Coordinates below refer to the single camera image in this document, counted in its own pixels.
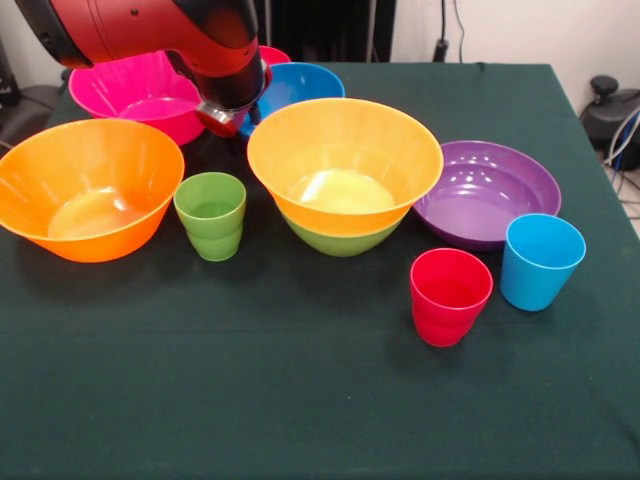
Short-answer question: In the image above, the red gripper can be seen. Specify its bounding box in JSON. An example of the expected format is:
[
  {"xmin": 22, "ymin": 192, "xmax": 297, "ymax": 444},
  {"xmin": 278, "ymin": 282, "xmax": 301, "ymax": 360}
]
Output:
[{"xmin": 194, "ymin": 105, "xmax": 265, "ymax": 139}]

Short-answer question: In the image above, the blue bowl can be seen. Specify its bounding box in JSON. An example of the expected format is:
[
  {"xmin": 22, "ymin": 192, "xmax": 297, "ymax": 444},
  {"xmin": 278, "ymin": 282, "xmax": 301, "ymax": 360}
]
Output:
[{"xmin": 238, "ymin": 61, "xmax": 347, "ymax": 137}]

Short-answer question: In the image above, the orange bowl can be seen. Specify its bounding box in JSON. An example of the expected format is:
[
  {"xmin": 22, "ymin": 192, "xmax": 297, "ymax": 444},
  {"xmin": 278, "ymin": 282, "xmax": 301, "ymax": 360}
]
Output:
[
  {"xmin": 0, "ymin": 117, "xmax": 186, "ymax": 264},
  {"xmin": 246, "ymin": 97, "xmax": 445, "ymax": 239}
]

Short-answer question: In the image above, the red bowl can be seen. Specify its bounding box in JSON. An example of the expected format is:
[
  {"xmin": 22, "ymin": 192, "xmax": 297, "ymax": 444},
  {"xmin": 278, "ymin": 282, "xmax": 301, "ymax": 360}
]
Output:
[{"xmin": 258, "ymin": 45, "xmax": 292, "ymax": 67}]

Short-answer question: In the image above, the green cup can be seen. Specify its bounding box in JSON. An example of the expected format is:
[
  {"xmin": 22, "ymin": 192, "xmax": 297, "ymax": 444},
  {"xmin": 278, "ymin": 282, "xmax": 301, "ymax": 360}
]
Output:
[{"xmin": 172, "ymin": 171, "xmax": 248, "ymax": 263}]

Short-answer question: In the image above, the pink bowl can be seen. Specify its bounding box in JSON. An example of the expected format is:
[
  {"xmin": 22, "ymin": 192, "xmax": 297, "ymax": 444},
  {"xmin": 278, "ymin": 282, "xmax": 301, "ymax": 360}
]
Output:
[{"xmin": 67, "ymin": 49, "xmax": 207, "ymax": 147}]

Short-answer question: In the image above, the green bowl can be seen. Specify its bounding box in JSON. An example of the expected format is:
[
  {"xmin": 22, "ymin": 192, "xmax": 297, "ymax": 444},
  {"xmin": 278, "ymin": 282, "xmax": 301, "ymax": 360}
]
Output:
[{"xmin": 285, "ymin": 217, "xmax": 404, "ymax": 258}]

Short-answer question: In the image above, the purple bowl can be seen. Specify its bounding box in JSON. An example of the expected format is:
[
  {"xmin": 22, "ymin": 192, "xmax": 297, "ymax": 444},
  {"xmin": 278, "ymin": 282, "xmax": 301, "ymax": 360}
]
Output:
[{"xmin": 412, "ymin": 139, "xmax": 563, "ymax": 252}]

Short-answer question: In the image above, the dark green tablecloth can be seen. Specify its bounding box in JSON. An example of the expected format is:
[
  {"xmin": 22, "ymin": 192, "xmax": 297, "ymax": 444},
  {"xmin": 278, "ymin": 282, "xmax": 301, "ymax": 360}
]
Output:
[{"xmin": 0, "ymin": 60, "xmax": 640, "ymax": 480}]

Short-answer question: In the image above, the red cup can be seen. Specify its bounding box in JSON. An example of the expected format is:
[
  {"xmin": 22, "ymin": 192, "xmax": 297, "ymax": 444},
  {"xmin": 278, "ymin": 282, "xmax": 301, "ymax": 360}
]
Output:
[{"xmin": 409, "ymin": 247, "xmax": 495, "ymax": 349}]

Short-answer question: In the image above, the blue cup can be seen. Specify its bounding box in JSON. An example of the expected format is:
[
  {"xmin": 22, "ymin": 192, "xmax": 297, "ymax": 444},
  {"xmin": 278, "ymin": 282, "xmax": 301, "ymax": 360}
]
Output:
[{"xmin": 500, "ymin": 212, "xmax": 587, "ymax": 313}]

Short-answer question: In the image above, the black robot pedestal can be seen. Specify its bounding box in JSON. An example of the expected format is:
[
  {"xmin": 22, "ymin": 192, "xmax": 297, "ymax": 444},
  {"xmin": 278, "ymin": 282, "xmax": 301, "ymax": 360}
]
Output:
[{"xmin": 254, "ymin": 0, "xmax": 397, "ymax": 64}]

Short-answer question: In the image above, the black wall cable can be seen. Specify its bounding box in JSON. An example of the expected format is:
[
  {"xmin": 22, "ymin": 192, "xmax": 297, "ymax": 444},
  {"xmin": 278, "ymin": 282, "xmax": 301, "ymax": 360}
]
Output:
[{"xmin": 432, "ymin": 0, "xmax": 469, "ymax": 64}]

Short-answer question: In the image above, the floor cable bundle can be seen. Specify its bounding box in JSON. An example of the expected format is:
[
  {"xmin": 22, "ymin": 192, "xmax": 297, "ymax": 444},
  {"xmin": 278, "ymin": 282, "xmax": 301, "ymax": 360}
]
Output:
[{"xmin": 602, "ymin": 107, "xmax": 640, "ymax": 221}]

